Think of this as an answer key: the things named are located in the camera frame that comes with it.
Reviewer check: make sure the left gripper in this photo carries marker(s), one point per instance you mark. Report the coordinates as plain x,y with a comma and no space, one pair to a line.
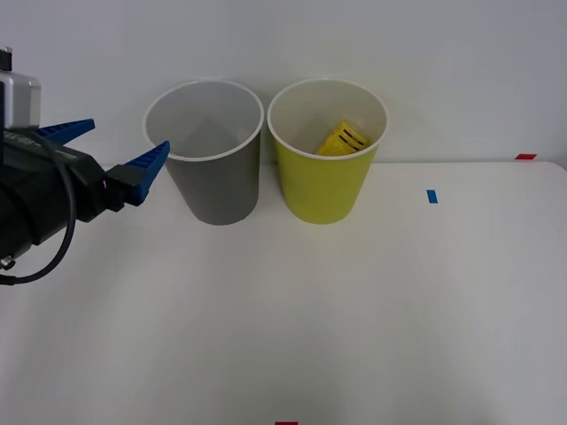
86,186

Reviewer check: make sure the yellow plastic bottle black cap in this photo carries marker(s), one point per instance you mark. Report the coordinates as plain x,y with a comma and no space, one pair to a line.
343,139

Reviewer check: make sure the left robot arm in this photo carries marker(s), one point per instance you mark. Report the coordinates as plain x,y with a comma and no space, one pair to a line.
17,212

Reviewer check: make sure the grey plastic waste bin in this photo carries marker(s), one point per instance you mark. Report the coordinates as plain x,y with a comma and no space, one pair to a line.
221,190

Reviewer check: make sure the yellow-green plastic waste bin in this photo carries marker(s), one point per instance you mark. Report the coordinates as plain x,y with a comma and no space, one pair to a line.
323,186

